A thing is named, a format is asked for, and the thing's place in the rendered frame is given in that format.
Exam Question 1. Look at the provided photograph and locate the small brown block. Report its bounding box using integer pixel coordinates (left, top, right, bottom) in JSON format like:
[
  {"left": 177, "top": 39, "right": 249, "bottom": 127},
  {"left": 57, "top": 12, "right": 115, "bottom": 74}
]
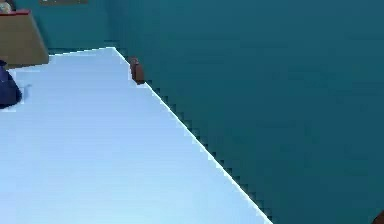
[{"left": 128, "top": 56, "right": 146, "bottom": 85}]

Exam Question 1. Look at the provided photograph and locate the dark blue round object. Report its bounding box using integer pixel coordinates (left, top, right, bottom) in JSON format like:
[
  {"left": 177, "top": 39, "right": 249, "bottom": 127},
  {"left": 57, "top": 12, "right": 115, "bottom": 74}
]
[{"left": 0, "top": 59, "right": 23, "bottom": 110}]

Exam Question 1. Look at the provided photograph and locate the tan cabinet with red top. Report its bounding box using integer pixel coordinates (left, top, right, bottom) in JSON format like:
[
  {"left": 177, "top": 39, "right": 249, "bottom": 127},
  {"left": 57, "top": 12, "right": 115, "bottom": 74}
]
[{"left": 0, "top": 9, "right": 50, "bottom": 70}]

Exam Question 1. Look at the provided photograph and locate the pale round object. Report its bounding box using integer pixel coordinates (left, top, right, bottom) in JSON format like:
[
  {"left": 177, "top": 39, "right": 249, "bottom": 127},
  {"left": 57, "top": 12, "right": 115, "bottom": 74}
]
[{"left": 0, "top": 1, "right": 13, "bottom": 15}]

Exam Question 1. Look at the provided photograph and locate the brown rounded object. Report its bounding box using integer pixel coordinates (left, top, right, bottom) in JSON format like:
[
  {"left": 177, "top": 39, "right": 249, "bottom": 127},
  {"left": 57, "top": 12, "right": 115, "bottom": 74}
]
[{"left": 372, "top": 209, "right": 384, "bottom": 224}]

